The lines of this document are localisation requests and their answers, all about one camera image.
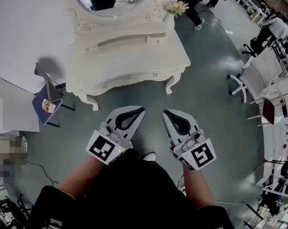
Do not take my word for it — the purple grey chair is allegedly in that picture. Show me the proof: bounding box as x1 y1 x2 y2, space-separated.
31 62 76 128

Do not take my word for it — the white vase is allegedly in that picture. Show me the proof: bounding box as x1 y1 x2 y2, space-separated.
162 10 176 32

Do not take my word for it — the small white box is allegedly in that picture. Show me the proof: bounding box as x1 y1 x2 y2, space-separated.
41 98 57 113

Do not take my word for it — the white floor cable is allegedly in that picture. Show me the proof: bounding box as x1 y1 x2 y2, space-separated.
214 200 249 207

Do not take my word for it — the brown wooden stool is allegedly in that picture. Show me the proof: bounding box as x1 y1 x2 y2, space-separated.
247 96 286 128

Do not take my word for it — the person's white shoe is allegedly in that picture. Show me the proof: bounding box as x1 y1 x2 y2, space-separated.
143 152 157 162

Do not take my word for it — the person's left forearm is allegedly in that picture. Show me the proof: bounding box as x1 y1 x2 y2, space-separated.
57 154 105 199

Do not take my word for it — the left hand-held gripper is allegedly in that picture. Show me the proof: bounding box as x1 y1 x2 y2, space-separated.
85 105 146 166

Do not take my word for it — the white side desk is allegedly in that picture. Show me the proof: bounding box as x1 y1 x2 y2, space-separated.
0 72 41 135

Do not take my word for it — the white office chair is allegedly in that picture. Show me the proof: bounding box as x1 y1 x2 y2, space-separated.
227 48 284 104

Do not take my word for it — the peach flower bouquet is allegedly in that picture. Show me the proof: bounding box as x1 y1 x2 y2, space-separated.
162 0 190 18

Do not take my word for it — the white dressing table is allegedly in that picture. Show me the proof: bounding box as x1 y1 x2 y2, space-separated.
65 0 191 111

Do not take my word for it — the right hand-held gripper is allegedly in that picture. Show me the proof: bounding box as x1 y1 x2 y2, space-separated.
162 108 217 171

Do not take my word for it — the person's black clothing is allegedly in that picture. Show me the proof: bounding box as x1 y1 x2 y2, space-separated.
26 148 235 229

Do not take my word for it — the white cluttered workbench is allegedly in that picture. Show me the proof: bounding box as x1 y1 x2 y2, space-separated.
260 76 288 198

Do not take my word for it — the person's right forearm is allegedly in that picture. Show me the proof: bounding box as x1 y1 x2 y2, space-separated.
182 167 216 211

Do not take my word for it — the black floor cable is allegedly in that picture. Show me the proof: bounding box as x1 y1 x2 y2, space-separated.
26 160 60 186

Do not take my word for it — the black office chair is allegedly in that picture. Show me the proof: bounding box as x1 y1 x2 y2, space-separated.
241 36 282 58

